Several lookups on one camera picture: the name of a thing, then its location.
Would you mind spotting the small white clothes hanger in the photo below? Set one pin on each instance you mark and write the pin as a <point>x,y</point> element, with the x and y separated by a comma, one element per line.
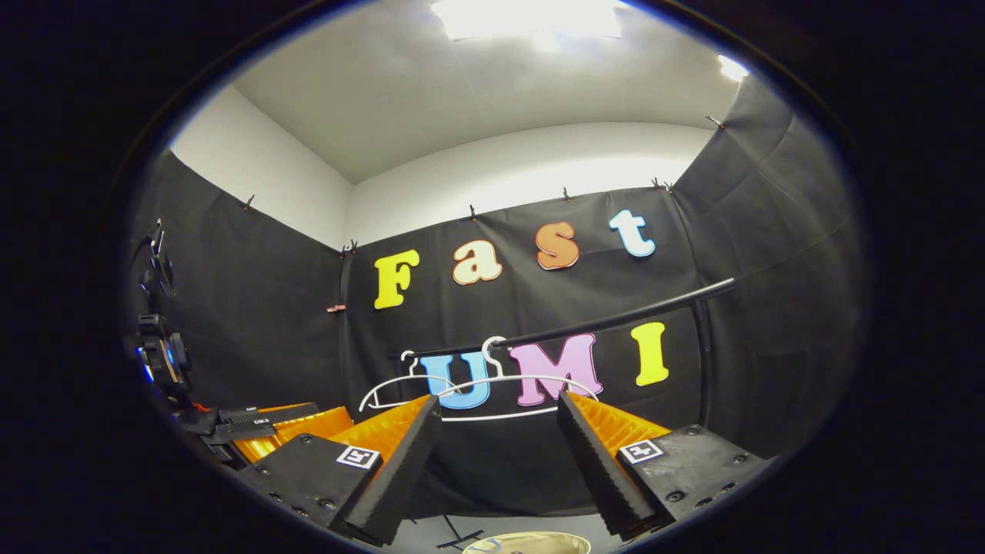
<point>392,380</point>

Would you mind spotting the large ceiling light panel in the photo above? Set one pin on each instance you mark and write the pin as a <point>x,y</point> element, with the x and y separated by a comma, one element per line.
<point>531,17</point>

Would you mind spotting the small ceiling light panel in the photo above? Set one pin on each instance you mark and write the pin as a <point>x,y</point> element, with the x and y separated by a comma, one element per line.
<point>732,68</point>

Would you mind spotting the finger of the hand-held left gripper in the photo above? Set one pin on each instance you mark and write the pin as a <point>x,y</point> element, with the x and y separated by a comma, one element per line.
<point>269,412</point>

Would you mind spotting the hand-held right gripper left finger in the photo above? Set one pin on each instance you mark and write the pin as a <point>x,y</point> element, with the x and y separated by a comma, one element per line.
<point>400,469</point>

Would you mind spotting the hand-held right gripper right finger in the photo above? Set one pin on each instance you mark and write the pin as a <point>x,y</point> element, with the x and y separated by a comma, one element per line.
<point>592,469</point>

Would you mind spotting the large white clothes hanger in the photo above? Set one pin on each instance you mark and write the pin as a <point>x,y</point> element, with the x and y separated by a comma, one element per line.
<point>500,416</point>

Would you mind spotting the black clothes rack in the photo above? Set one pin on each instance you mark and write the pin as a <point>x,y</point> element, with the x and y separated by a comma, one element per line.
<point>616,316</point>

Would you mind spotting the black backdrop cloth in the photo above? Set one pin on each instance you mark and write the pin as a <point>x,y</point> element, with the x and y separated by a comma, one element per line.
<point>523,477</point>

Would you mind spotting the beige laundry hamper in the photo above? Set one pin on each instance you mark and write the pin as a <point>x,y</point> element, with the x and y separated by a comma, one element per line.
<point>531,545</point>

